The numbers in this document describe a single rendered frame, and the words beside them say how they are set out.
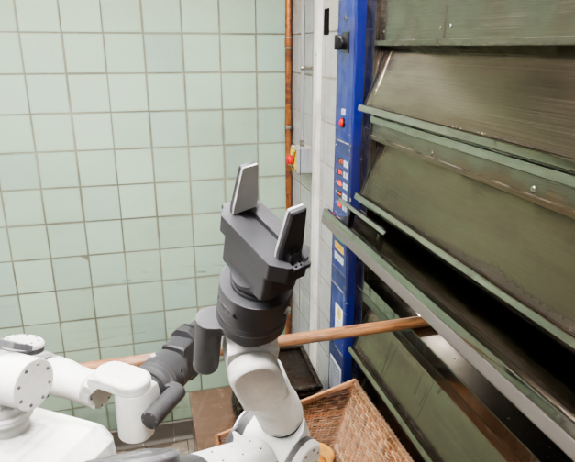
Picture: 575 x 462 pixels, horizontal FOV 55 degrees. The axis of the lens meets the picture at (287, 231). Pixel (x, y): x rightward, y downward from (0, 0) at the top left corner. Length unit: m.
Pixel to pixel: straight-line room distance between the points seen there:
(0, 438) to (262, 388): 0.35
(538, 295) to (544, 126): 0.28
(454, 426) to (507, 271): 0.48
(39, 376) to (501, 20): 0.97
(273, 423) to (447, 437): 0.68
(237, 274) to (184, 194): 1.89
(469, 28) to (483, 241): 0.43
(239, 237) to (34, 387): 0.35
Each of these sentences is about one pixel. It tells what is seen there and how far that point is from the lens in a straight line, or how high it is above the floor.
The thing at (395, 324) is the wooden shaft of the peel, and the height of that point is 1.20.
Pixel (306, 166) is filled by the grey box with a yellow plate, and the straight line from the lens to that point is 2.21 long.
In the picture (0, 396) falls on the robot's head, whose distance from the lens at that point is 0.79.
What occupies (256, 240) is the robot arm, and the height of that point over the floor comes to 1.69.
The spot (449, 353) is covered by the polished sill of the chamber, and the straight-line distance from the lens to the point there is 1.44.
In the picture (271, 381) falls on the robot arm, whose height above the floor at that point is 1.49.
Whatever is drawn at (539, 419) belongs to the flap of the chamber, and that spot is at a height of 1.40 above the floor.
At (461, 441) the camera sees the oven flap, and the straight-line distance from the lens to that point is 1.42.
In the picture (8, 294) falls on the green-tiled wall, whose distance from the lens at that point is 2.70.
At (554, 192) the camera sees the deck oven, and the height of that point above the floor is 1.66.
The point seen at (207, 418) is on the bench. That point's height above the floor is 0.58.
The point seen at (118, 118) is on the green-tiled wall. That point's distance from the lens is 2.44.
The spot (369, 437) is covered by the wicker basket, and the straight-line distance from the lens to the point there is 1.81.
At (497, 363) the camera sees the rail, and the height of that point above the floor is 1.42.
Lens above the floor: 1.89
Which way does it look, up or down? 18 degrees down
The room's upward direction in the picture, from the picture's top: straight up
